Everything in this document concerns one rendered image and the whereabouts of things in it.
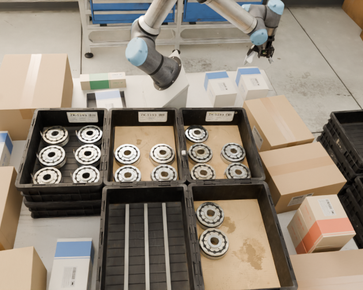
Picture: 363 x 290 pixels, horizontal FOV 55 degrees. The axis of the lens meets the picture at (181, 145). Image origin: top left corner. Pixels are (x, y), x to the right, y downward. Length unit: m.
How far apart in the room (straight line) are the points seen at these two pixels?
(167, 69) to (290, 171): 0.73
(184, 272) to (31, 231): 0.62
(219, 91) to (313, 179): 0.69
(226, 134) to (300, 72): 2.11
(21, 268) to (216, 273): 0.61
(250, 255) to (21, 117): 1.11
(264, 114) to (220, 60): 1.86
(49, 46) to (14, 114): 2.04
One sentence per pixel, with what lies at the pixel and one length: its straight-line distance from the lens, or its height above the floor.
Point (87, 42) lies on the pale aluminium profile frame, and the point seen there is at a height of 0.15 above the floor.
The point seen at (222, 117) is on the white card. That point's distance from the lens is 1.58.
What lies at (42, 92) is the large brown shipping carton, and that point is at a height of 0.90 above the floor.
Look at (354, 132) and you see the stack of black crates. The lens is 2.39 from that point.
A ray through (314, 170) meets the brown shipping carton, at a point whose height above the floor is 0.86.
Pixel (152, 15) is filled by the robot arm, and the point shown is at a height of 1.17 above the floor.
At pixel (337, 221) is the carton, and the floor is 0.92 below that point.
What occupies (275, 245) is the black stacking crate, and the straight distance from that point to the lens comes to 1.27.
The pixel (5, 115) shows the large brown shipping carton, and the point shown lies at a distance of 1.68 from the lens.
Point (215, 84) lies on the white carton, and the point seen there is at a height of 0.79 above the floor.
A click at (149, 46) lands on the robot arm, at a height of 1.06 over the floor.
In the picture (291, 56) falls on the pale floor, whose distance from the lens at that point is 3.79.
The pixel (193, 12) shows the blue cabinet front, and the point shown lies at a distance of 3.32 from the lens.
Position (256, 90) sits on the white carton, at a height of 0.78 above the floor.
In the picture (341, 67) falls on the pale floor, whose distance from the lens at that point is 3.87.
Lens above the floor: 1.97
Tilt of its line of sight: 49 degrees down
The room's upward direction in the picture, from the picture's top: 7 degrees clockwise
